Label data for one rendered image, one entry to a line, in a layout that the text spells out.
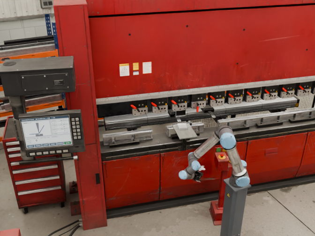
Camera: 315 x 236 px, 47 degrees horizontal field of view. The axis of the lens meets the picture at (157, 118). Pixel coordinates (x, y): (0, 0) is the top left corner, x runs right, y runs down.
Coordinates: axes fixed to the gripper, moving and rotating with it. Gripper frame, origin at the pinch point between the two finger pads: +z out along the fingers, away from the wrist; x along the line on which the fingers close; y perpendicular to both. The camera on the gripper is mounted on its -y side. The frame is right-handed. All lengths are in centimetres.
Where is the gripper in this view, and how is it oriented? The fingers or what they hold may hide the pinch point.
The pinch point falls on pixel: (200, 173)
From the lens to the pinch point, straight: 340.6
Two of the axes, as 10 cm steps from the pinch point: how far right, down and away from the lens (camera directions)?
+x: 3.2, -9.4, -1.2
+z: 6.0, 1.0, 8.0
